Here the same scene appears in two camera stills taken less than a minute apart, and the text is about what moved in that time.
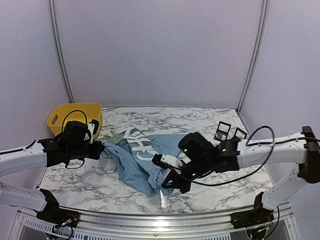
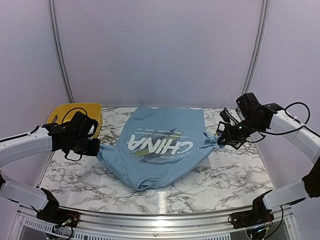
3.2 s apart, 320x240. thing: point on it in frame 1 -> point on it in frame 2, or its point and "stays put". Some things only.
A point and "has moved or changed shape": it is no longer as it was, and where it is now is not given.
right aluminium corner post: (257, 55) stays put
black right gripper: (183, 186) -> (230, 139)
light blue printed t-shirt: (134, 152) has moved or changed shape
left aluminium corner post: (60, 57) stays put
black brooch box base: (222, 131) stays put
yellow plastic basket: (84, 113) stays put
